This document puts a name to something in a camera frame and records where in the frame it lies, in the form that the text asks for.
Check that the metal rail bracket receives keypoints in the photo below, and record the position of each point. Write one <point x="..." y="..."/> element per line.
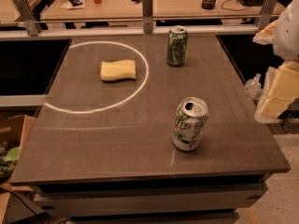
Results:
<point x="147" y="8"/>
<point x="265" y="15"/>
<point x="31" y="25"/>

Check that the white green 7up can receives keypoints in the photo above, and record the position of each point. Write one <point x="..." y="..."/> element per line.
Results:
<point x="191" y="117"/>

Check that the wooden background desk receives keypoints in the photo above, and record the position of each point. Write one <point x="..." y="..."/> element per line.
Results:
<point x="110" y="10"/>

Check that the clear plastic bottle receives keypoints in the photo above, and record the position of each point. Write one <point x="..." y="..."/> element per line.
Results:
<point x="253" y="86"/>

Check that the middle metal rail bracket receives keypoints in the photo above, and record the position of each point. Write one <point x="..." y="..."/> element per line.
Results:
<point x="147" y="8"/>

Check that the cardboard box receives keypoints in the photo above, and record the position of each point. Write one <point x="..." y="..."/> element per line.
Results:
<point x="15" y="131"/>

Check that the right metal rail bracket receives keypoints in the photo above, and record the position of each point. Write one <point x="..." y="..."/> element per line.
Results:
<point x="265" y="15"/>

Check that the green snack bag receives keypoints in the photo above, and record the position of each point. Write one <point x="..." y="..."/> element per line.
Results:
<point x="8" y="160"/>

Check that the left metal rail bracket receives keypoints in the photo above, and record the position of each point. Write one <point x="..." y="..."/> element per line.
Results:
<point x="31" y="25"/>

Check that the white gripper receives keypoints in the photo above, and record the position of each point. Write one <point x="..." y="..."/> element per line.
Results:
<point x="287" y="36"/>

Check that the black mesh pen cup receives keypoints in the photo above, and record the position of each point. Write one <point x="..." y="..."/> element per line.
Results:
<point x="208" y="4"/>

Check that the yellow sponge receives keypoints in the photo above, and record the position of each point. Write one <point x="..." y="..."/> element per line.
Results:
<point x="113" y="71"/>

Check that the dark green soda can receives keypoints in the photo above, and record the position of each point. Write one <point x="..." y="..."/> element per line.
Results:
<point x="176" y="45"/>

